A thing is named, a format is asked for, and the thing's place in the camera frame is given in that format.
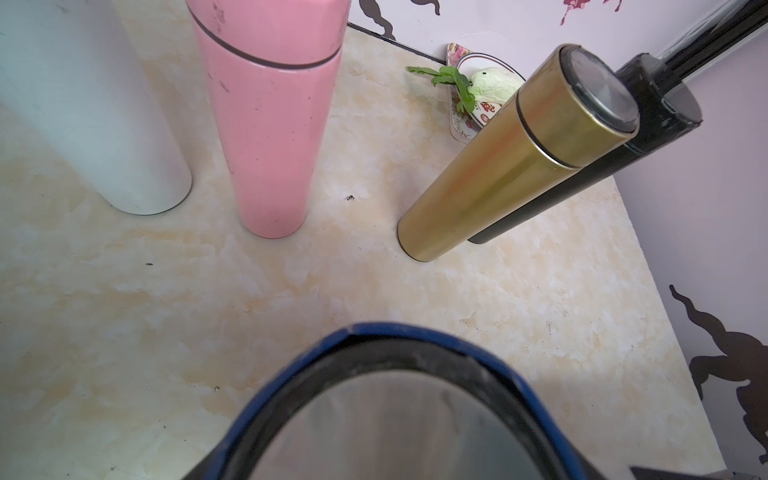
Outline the blue thermos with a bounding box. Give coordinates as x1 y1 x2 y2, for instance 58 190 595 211
190 322 599 479

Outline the pink thermos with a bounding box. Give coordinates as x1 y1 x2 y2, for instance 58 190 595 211
187 0 350 239

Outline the gold thermos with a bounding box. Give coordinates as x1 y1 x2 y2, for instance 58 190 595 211
397 44 640 262

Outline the white thermos black lid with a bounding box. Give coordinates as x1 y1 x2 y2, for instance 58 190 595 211
1 1 193 216

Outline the floral rectangular tray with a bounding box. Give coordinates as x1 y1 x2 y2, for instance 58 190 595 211
446 43 480 144

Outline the green plastic leaf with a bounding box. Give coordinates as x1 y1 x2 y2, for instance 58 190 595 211
406 66 477 114

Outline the toy napa cabbage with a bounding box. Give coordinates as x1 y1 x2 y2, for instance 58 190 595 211
470 67 525 105

